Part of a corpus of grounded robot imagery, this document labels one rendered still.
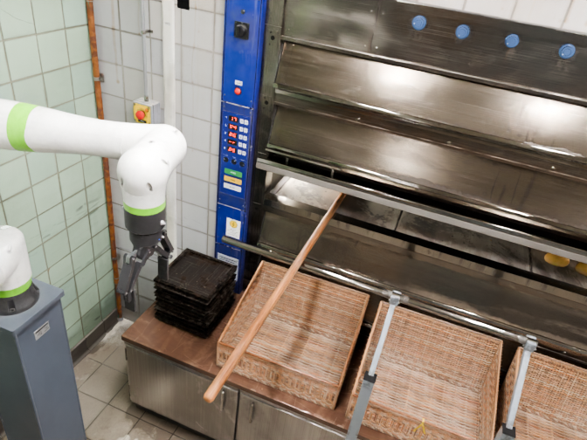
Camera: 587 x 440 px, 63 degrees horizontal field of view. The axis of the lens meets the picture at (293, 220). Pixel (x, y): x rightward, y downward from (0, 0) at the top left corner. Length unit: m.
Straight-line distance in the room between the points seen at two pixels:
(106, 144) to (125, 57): 1.21
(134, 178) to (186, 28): 1.21
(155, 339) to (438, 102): 1.60
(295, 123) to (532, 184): 0.95
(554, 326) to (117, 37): 2.24
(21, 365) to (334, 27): 1.55
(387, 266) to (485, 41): 1.01
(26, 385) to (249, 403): 0.92
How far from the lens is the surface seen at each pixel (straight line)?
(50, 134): 1.27
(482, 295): 2.25
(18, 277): 1.63
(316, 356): 2.34
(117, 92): 2.48
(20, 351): 1.72
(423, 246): 2.14
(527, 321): 2.31
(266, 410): 2.26
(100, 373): 3.06
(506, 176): 1.99
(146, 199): 1.09
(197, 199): 2.44
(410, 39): 1.87
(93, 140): 1.23
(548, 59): 1.87
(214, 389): 1.40
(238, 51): 2.04
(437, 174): 1.98
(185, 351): 2.33
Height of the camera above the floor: 2.31
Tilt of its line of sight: 32 degrees down
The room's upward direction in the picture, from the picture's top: 8 degrees clockwise
